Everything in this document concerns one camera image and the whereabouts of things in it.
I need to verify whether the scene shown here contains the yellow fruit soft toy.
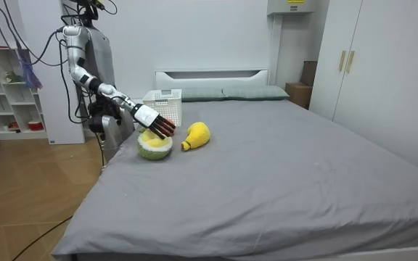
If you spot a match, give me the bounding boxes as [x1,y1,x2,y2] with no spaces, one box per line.
[180,121,212,152]

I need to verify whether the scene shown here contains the white shelf unit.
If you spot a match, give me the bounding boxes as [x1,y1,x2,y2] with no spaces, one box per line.
[0,45,49,141]

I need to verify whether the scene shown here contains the white plastic basket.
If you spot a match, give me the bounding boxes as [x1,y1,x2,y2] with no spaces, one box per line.
[142,88,184,128]

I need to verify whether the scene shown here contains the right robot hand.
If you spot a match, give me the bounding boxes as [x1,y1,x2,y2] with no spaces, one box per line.
[130,104,177,141]

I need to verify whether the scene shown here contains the black floor cable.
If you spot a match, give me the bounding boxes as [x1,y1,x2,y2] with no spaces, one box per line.
[11,215,74,261]

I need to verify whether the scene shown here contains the small green plant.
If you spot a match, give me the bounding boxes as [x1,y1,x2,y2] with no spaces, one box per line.
[4,70,24,84]

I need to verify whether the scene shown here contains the grey bed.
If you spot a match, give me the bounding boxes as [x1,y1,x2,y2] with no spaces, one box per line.
[51,68,418,261]

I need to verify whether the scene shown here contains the green pillow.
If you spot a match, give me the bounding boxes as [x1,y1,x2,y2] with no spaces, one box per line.
[181,86,226,103]
[222,85,290,102]

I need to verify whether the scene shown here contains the robot legs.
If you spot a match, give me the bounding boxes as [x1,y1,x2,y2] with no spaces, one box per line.
[87,103,136,162]

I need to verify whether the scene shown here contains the robot body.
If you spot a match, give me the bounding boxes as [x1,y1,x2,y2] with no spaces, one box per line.
[60,0,118,109]

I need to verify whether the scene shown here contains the white wardrobe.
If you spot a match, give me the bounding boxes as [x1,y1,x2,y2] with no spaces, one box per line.
[308,0,418,178]

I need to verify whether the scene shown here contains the cable bundle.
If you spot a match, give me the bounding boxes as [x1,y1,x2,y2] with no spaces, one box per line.
[0,0,69,91]

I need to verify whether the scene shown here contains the grey wall box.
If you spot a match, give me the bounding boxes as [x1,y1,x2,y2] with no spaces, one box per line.
[266,0,317,17]

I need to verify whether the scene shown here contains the green durian soft toy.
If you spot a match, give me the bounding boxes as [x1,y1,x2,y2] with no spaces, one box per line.
[136,127,174,162]

